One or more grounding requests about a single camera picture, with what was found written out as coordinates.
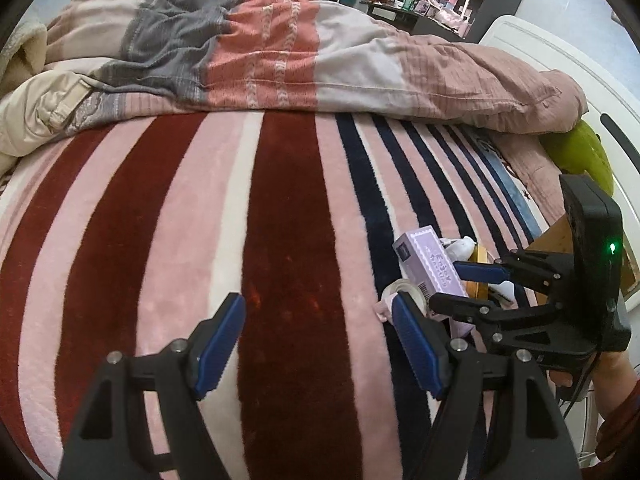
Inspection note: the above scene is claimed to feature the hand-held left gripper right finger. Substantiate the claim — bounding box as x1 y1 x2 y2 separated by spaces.
391 292 583 480

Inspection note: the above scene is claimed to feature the person's right forearm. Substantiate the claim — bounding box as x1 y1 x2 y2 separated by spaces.
594 349 640 463

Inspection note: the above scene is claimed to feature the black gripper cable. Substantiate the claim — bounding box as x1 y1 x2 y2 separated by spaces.
560 352 603 418

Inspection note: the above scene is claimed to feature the pink grey patchwork quilt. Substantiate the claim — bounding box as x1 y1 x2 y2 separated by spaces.
44 0 589 134

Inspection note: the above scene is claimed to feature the red pink striped blanket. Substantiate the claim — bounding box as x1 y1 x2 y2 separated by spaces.
0 110 561 480

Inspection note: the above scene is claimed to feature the small pink item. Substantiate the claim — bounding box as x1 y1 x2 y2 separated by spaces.
375 297 401 324

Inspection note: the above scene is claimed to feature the lilac cardboard box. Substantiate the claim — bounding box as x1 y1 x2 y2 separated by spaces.
392 228 472 302

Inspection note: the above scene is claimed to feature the brown cardboard sheet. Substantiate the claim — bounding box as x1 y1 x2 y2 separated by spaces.
529 215 640 303

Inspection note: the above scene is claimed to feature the dark desk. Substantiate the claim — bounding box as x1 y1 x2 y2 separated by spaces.
366 1 422 35

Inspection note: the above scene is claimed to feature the clear tape roll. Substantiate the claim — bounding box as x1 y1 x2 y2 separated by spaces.
382 277 432 317

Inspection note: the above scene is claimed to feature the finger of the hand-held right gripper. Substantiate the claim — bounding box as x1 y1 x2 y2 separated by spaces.
452 249 575 307
429 292 563 346

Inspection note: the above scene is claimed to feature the green plush pillow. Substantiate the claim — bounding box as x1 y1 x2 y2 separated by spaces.
542 121 615 197

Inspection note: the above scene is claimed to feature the beige fleece blanket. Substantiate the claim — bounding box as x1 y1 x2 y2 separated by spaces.
0 19 103 173

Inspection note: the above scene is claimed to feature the white bed headboard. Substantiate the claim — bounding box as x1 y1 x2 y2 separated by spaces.
477 15 640 311

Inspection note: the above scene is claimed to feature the white figurine on wooden base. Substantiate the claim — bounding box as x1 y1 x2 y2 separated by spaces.
444 235 517 306

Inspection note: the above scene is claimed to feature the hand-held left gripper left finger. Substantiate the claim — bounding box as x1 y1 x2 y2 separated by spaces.
57 292 247 480

